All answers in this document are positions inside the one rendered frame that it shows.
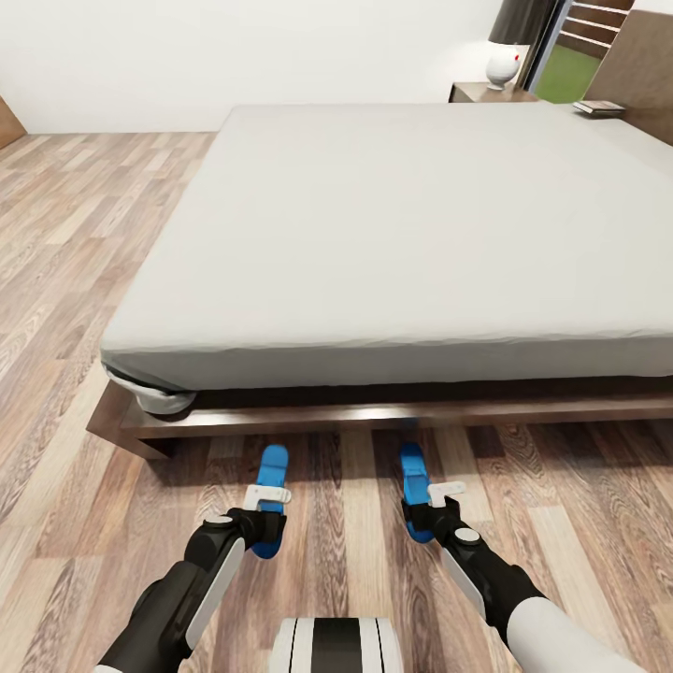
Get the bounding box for sandal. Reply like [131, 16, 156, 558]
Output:
[398, 441, 434, 543]
[251, 444, 290, 558]

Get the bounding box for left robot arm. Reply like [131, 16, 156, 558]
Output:
[91, 484, 292, 673]

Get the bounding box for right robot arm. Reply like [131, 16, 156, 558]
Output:
[401, 480, 648, 673]

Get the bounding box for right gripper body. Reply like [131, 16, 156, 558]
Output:
[409, 499, 461, 537]

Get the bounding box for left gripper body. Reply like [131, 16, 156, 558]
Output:
[227, 508, 281, 547]

